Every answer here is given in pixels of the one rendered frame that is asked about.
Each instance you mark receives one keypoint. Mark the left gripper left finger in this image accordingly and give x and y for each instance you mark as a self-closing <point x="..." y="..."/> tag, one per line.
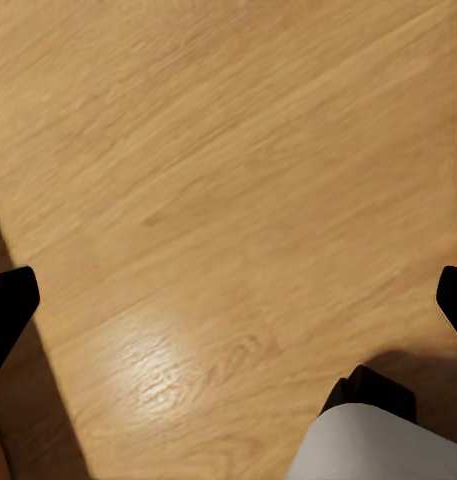
<point x="19" y="296"/>

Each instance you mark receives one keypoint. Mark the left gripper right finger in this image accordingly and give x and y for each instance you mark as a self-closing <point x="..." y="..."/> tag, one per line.
<point x="447" y="294"/>

